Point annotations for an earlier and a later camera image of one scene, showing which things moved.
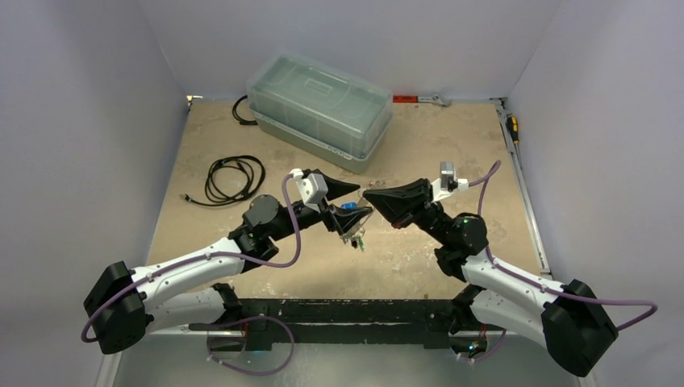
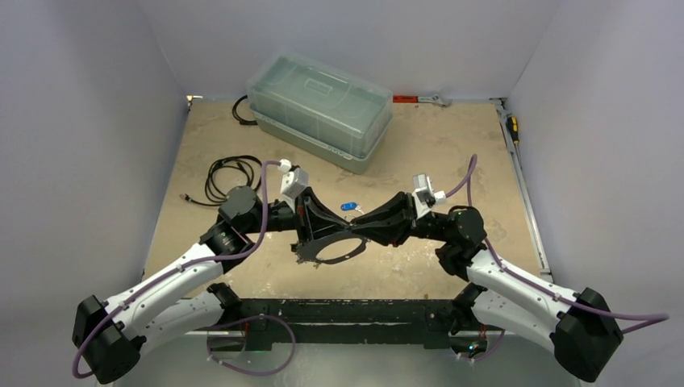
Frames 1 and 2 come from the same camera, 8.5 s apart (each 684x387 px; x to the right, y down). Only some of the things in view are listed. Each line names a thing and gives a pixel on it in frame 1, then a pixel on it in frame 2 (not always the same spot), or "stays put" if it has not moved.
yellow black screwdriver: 512,125 stays put
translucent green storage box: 330,114 stays put
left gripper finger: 335,189 to 319,214
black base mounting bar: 266,322 stays put
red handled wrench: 436,98 stays put
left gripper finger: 347,218 to 322,231
